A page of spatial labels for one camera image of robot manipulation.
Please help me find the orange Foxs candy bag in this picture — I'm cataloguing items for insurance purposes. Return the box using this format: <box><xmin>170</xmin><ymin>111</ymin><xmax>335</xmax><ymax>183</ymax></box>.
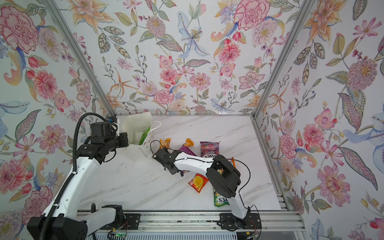
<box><xmin>219</xmin><ymin>159</ymin><xmax>236</xmax><ymax>174</ymax></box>

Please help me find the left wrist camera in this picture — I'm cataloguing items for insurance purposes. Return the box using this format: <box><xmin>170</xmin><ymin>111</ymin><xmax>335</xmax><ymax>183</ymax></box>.
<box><xmin>107</xmin><ymin>117</ymin><xmax>119</xmax><ymax>133</ymax></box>

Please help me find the white paper gift bag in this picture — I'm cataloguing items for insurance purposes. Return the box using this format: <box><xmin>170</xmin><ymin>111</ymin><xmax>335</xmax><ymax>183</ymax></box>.
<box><xmin>122</xmin><ymin>112</ymin><xmax>161</xmax><ymax>161</ymax></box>

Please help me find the pink Foxs candy bag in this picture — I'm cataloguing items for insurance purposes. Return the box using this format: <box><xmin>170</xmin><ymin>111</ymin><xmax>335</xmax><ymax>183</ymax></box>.
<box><xmin>200</xmin><ymin>142</ymin><xmax>220</xmax><ymax>158</ymax></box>

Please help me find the small orange snack packet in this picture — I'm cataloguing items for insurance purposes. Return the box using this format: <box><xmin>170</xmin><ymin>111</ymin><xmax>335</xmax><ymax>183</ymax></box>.
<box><xmin>183</xmin><ymin>139</ymin><xmax>195</xmax><ymax>148</ymax></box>

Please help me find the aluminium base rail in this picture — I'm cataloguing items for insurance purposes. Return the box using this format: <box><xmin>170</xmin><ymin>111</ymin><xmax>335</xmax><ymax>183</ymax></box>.
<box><xmin>64</xmin><ymin>209</ymin><xmax>307</xmax><ymax>235</ymax></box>

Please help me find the purple snack bag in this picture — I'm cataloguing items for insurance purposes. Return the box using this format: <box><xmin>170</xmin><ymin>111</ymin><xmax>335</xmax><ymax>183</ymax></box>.
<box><xmin>179</xmin><ymin>146</ymin><xmax>197</xmax><ymax>156</ymax></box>

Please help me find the green Lays chips bag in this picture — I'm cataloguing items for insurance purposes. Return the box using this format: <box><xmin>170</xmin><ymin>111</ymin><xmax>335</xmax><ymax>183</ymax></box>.
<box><xmin>139</xmin><ymin>127</ymin><xmax>151</xmax><ymax>145</ymax></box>

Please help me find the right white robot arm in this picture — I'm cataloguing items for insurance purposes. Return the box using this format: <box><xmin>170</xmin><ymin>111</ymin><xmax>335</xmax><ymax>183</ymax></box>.
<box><xmin>153</xmin><ymin>148</ymin><xmax>250</xmax><ymax>220</ymax></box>

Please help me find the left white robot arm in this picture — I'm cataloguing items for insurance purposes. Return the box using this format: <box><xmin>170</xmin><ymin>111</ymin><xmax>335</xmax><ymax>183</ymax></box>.
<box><xmin>27</xmin><ymin>122</ymin><xmax>128</xmax><ymax>240</ymax></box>

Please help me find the small orange candy packet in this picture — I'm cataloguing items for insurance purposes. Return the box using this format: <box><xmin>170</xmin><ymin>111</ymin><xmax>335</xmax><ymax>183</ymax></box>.
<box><xmin>160</xmin><ymin>138</ymin><xmax>171</xmax><ymax>149</ymax></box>

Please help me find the small red snack packet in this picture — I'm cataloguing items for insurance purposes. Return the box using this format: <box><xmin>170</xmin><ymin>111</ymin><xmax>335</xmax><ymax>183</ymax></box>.
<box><xmin>189</xmin><ymin>174</ymin><xmax>209</xmax><ymax>193</ymax></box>

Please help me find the green Foxs candy bag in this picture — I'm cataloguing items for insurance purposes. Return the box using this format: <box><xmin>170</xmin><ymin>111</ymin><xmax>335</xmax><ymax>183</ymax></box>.
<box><xmin>213</xmin><ymin>189</ymin><xmax>230</xmax><ymax>208</ymax></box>

